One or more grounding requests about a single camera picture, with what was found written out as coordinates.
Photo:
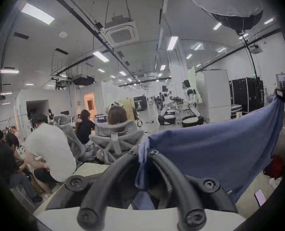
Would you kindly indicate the tall white cabinet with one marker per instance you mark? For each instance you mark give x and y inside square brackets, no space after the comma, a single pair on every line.
[217,92]

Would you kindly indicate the black flight cases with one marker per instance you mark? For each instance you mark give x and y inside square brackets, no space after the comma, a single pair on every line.
[247,92]

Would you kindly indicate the dark blue shirt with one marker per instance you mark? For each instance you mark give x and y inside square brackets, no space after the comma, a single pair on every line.
[205,148]

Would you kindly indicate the bed with beige sheet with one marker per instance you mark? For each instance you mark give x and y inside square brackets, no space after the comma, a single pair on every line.
[94,169]

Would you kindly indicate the studio softbox lamp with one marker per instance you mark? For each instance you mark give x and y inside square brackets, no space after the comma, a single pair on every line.
[229,1]

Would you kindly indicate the phone with pale screen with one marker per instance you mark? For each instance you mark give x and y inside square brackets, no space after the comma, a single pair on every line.
[260,197]

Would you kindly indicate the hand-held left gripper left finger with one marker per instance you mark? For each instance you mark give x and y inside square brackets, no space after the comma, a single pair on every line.
[123,174]

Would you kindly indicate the white humanoid robot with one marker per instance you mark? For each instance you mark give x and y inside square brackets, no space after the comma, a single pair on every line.
[189,92]
[167,99]

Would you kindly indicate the red bag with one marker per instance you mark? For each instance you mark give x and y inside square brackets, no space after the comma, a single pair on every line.
[275,167]

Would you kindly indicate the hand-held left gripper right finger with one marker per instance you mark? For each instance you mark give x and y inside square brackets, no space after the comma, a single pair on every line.
[171,177]

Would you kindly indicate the grey mesh office chair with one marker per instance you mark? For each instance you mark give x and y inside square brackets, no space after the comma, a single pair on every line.
[69,133]
[118,131]

